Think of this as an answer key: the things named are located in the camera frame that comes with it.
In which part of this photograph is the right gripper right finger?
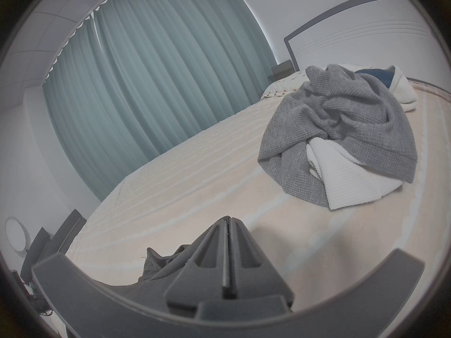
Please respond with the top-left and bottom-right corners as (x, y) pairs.
(227, 217), (295, 309)

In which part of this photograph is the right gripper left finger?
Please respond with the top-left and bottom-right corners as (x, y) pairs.
(166, 216), (229, 317)

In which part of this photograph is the black T-shirt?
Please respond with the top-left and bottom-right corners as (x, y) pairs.
(138, 240), (203, 285)

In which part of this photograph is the bed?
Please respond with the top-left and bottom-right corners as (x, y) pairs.
(53, 0), (451, 332)

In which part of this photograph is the pile of clothes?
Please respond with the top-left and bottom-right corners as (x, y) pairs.
(257, 63), (419, 210)

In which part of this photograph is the white printed pillow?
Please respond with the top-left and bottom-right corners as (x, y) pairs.
(261, 70), (312, 100)

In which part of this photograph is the blue-green curtain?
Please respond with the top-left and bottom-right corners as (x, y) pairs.
(42, 0), (279, 203)

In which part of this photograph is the grey bedside table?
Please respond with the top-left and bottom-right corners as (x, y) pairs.
(271, 60), (294, 82)

